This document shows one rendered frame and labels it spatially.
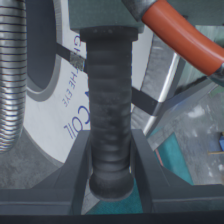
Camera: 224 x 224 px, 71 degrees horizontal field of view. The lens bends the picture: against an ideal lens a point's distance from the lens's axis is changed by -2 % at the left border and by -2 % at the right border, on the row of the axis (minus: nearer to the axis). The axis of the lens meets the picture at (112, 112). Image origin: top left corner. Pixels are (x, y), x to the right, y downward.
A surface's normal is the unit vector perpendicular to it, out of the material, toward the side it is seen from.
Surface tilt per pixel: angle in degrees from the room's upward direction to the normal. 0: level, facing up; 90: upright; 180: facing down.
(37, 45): 13
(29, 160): 0
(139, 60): 90
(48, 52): 5
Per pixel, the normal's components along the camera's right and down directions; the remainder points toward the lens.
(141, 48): -0.68, 0.28
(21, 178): 0.64, -0.23
